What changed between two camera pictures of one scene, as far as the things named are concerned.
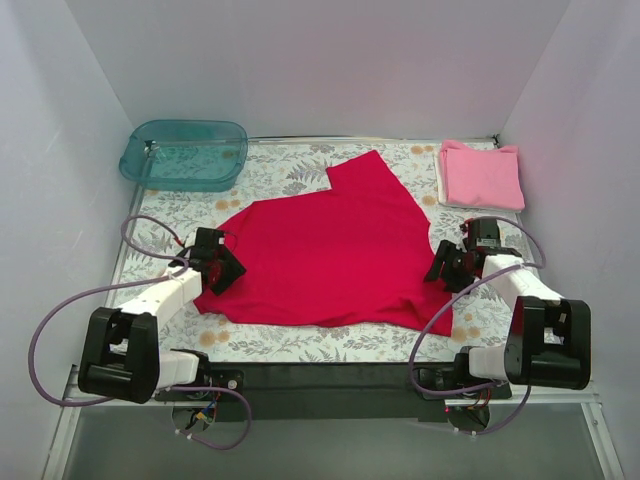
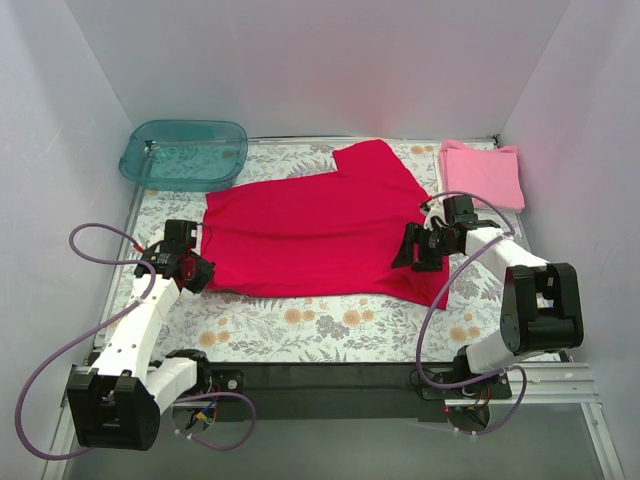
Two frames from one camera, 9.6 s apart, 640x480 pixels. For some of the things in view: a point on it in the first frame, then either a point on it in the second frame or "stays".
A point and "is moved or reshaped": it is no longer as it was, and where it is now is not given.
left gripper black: x=226 y=270 → x=198 y=273
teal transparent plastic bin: x=186 y=155 stays
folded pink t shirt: x=482 y=177 stays
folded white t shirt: x=440 y=181 stays
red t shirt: x=355 y=254 is moved or reshaped
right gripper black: x=451 y=262 → x=426 y=247
